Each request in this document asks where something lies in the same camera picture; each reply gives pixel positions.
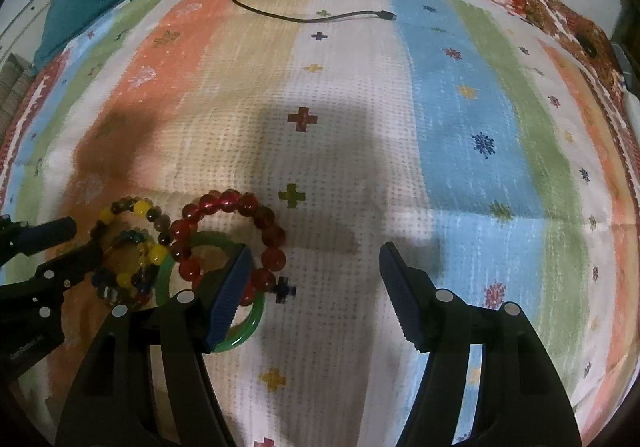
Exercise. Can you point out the grey woven mat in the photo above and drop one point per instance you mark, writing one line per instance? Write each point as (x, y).
(12, 87)

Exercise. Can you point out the striped patterned blanket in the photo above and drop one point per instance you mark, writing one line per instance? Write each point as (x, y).
(350, 152)

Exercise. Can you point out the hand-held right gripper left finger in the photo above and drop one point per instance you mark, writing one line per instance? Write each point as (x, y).
(229, 299)

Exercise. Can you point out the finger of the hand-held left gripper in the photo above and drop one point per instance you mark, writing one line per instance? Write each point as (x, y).
(50, 231)
(70, 266)

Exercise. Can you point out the green jade bangle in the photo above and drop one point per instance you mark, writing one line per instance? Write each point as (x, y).
(239, 338)

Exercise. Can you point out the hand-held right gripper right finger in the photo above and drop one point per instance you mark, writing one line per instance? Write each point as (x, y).
(400, 297)

